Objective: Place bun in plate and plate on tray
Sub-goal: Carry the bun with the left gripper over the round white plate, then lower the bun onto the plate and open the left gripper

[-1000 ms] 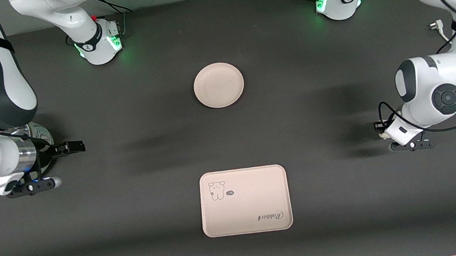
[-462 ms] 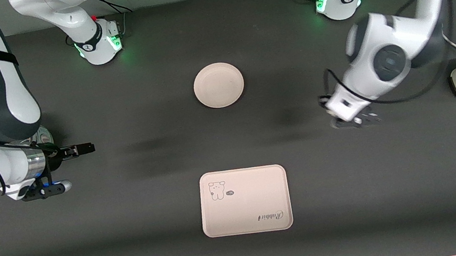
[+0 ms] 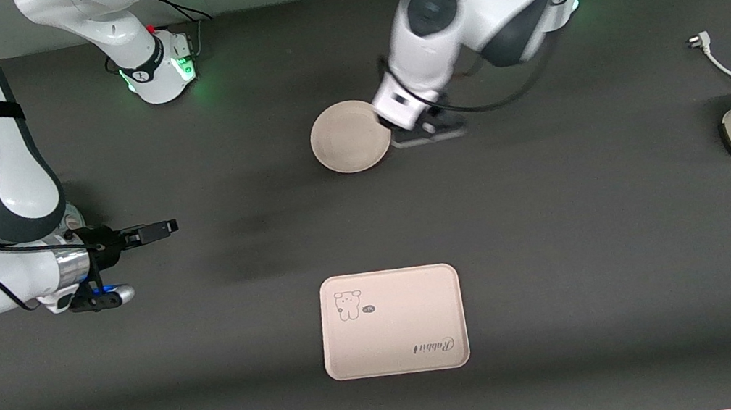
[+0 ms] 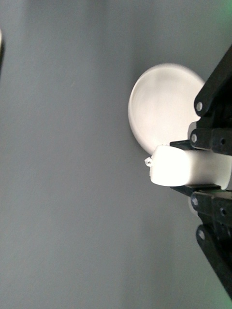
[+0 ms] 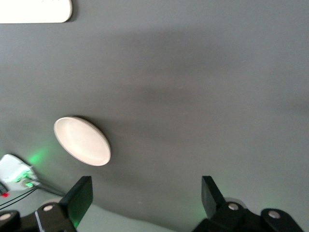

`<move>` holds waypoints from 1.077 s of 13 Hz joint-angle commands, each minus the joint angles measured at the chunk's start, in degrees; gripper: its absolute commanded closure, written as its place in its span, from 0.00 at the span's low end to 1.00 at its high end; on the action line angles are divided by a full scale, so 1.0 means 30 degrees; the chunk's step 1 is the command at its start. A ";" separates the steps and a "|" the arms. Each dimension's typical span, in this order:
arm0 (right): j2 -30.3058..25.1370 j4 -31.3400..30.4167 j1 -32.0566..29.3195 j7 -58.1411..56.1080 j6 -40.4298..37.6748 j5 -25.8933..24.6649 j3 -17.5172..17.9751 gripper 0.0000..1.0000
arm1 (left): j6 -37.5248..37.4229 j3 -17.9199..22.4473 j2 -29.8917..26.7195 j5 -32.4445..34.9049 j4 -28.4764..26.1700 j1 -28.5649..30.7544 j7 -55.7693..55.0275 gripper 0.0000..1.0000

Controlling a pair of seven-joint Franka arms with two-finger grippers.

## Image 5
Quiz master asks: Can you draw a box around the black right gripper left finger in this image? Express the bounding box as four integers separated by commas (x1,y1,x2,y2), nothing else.
35,175,94,232

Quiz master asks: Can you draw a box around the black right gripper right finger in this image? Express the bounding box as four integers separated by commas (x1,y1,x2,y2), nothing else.
193,175,263,232

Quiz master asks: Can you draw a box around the round cream plate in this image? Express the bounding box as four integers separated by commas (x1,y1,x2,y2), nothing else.
53,116,112,167

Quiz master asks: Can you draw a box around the cream tray with rabbit print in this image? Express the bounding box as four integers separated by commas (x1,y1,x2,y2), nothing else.
0,0,73,24

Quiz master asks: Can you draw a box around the dark grey table mat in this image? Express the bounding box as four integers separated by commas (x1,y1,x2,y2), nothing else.
0,0,309,232

